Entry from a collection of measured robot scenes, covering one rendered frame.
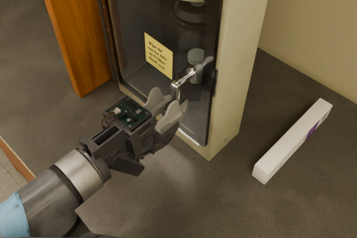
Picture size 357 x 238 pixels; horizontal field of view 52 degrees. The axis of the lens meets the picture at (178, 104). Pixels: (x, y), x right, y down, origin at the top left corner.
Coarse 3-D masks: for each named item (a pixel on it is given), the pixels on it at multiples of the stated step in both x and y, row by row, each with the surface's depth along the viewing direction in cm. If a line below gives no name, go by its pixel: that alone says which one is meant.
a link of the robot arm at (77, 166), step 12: (72, 156) 55; (84, 156) 55; (60, 168) 53; (72, 168) 53; (84, 168) 54; (96, 168) 55; (72, 180) 52; (84, 180) 53; (96, 180) 54; (84, 192) 54
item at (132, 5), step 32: (128, 0) 67; (160, 0) 60; (192, 0) 54; (128, 32) 74; (160, 32) 66; (192, 32) 59; (128, 64) 83; (192, 64) 64; (192, 96) 70; (192, 128) 78
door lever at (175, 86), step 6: (186, 72) 66; (192, 72) 65; (186, 78) 64; (192, 78) 66; (174, 84) 63; (180, 84) 63; (174, 90) 63; (180, 90) 64; (174, 96) 65; (180, 96) 66; (180, 102) 67
